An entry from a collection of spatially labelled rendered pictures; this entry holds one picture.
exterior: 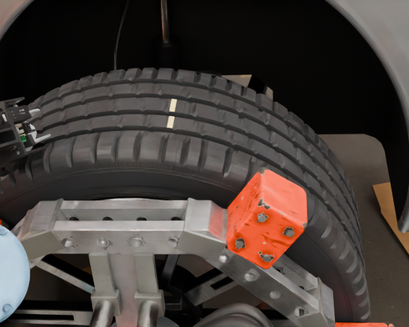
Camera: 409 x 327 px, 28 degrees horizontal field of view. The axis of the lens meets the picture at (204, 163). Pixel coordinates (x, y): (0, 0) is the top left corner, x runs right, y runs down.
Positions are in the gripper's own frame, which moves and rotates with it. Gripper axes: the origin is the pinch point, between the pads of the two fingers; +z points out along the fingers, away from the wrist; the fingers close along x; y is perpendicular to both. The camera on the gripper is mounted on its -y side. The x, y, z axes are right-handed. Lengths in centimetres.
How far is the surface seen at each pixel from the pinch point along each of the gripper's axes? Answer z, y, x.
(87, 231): -10.4, 8.6, -15.1
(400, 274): 146, 13, -75
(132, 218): -5.0, 12.4, -16.2
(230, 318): -10.6, 21.6, -31.2
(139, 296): -6.1, 9.3, -25.8
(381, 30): 33, 47, -6
